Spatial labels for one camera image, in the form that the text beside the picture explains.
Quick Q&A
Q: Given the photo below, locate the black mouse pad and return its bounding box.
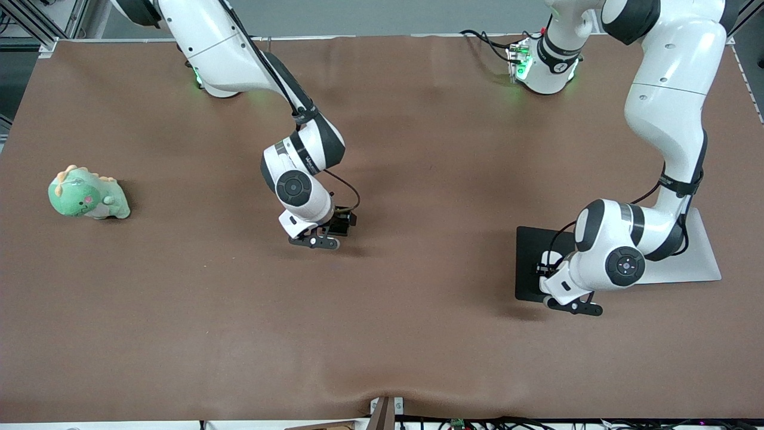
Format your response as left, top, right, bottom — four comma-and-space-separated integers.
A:
515, 226, 577, 307

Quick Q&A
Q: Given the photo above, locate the aluminium profile post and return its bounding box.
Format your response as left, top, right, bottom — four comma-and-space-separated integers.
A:
725, 0, 764, 46

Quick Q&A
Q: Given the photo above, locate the silver laptop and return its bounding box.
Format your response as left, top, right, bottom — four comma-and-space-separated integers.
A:
640, 207, 722, 285

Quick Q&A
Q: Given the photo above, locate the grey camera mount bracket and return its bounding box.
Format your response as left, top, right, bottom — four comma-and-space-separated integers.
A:
369, 396, 405, 430

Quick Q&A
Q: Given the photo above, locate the brown table cover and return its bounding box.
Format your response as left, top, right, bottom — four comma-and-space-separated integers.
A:
0, 33, 764, 422

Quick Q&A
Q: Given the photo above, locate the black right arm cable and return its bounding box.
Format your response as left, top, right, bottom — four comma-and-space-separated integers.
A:
218, 0, 361, 213

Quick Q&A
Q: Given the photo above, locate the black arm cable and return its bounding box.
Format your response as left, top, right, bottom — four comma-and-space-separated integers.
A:
218, 0, 361, 213
546, 134, 706, 281

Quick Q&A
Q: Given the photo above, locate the black base cable bundle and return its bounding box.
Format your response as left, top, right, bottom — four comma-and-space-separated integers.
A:
460, 27, 521, 64

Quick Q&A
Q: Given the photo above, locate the green dinosaur plush toy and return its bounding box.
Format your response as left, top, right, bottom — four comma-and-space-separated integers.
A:
48, 165, 131, 220

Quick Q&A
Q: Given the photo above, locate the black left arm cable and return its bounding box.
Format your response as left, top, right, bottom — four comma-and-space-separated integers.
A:
546, 134, 706, 281

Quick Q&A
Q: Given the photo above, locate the aluminium frame with struts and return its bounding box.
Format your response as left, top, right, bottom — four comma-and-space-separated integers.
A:
0, 0, 90, 57

